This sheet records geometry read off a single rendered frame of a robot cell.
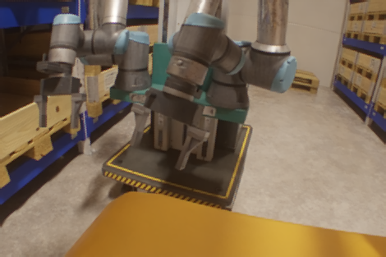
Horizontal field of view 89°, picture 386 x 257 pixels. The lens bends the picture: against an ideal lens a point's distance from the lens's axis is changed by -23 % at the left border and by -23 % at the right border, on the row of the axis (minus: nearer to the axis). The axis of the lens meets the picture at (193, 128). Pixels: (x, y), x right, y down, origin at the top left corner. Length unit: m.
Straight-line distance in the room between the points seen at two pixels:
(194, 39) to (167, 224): 0.41
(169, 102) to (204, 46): 0.15
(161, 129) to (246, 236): 1.21
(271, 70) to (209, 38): 0.38
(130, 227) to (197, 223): 0.06
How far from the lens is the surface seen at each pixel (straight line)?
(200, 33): 0.56
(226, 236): 0.24
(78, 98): 0.73
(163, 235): 0.23
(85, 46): 0.89
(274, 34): 0.88
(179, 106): 0.55
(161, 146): 1.46
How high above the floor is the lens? 1.07
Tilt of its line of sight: 25 degrees down
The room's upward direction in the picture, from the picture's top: 5 degrees clockwise
